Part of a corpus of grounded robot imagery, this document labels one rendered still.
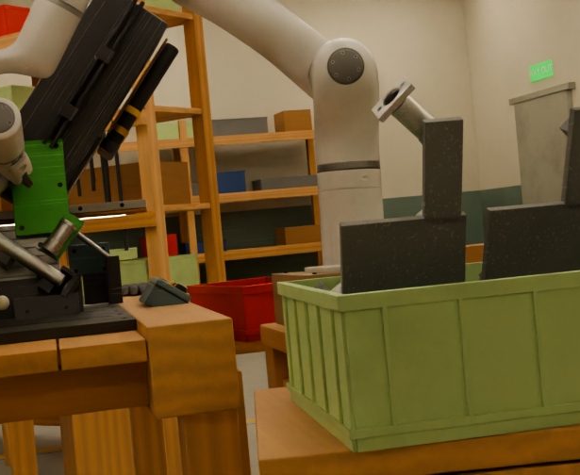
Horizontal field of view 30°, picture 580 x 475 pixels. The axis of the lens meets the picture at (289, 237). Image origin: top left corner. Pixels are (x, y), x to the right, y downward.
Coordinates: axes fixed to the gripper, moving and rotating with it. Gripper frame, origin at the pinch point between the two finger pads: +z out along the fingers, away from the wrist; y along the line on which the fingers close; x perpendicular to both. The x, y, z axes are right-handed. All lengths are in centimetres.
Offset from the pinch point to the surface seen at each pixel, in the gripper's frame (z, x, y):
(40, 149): 4.2, -9.6, -0.4
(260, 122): 812, -389, 62
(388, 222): -105, 1, -65
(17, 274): 5.9, 14.3, -14.3
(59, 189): 4.3, -5.3, -9.4
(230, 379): -47, 15, -62
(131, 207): 16.5, -15.2, -21.6
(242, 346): 6, -3, -61
